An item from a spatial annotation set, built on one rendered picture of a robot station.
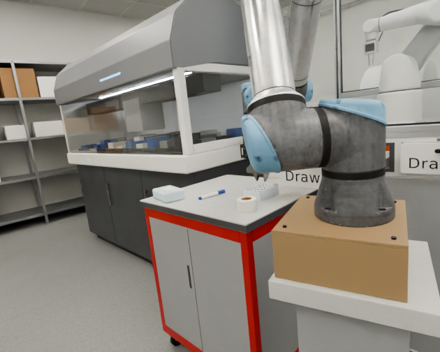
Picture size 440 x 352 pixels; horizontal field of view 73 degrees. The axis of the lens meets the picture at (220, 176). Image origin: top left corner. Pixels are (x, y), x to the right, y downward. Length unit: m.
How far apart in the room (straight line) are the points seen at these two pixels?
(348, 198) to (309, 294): 0.19
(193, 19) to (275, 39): 1.19
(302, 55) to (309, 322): 0.67
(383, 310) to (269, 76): 0.45
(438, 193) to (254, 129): 0.89
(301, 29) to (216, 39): 1.06
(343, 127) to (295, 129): 0.08
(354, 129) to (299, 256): 0.25
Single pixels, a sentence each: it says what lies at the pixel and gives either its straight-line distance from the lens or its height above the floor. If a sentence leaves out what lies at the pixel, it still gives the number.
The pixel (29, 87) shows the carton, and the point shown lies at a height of 1.68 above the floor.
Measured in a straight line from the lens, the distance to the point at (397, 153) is 1.30.
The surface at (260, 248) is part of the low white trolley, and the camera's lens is 1.02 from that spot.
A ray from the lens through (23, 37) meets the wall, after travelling 4.97.
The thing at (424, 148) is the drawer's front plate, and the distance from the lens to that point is 1.26.
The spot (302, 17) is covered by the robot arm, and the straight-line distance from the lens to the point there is 0.86.
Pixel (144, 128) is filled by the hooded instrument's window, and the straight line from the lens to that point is 1.93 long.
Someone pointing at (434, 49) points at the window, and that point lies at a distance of 1.29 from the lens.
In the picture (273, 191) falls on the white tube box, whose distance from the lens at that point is 1.20.
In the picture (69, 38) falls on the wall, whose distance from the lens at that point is 5.10.
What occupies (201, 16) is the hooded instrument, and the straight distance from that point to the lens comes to 1.84.
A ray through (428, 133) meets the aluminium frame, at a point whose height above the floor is 0.96.
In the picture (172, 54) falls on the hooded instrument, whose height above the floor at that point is 1.43.
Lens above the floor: 1.08
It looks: 11 degrees down
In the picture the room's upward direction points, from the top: 6 degrees counter-clockwise
